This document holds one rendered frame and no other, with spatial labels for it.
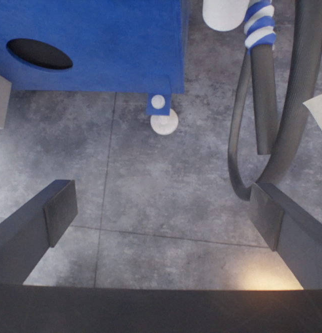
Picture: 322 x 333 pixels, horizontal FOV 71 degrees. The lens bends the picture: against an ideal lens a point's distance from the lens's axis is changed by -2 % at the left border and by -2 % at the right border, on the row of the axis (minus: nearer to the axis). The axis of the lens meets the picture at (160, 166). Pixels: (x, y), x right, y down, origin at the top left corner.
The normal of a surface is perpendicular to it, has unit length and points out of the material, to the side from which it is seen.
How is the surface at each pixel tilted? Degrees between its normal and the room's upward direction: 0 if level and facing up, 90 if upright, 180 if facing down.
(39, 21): 90
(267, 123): 19
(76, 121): 0
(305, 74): 44
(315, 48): 40
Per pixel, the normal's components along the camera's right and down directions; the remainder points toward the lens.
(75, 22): -0.09, 0.99
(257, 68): -0.78, -0.06
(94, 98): -0.11, -0.12
